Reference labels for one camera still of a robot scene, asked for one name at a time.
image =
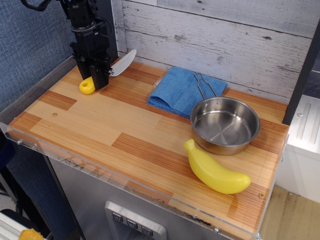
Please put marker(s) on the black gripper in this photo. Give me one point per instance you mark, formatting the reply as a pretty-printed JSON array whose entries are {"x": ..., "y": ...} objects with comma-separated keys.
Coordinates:
[{"x": 90, "y": 49}]

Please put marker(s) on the yellow handled white toy knife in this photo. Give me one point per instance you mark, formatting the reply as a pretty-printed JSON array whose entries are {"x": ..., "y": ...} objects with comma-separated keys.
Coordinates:
[{"x": 87, "y": 87}]

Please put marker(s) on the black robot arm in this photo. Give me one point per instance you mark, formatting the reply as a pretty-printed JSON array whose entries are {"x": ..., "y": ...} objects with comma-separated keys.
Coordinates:
[{"x": 86, "y": 9}]

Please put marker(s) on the clear acrylic counter guard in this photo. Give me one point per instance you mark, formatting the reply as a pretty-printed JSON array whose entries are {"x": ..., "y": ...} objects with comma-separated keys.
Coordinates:
[{"x": 148, "y": 167}]

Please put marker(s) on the blue folded cloth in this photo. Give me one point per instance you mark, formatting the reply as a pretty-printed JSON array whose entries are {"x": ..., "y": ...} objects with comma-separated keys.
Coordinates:
[{"x": 180, "y": 90}]

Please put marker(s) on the stainless steel pan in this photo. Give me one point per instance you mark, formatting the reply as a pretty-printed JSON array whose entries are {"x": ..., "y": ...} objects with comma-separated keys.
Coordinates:
[{"x": 223, "y": 125}]

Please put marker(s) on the stainless steel cabinet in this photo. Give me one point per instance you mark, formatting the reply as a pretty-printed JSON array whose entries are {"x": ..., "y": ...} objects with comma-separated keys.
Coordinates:
[{"x": 87, "y": 193}]

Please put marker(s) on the silver button control panel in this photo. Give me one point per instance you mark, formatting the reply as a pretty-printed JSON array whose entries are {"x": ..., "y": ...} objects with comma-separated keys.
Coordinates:
[{"x": 135, "y": 221}]

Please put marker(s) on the yellow toy banana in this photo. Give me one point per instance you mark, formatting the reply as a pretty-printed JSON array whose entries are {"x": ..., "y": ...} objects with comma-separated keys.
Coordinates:
[{"x": 213, "y": 174}]

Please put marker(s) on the yellow object bottom left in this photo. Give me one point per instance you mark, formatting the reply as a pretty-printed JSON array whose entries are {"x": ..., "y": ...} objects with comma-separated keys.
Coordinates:
[{"x": 30, "y": 234}]

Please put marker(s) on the white appliance at right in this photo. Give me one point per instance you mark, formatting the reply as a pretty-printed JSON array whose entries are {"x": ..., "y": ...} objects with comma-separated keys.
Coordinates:
[{"x": 299, "y": 169}]

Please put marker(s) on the black back corner post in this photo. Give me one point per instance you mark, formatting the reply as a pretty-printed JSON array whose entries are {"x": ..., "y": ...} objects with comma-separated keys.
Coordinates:
[{"x": 106, "y": 13}]

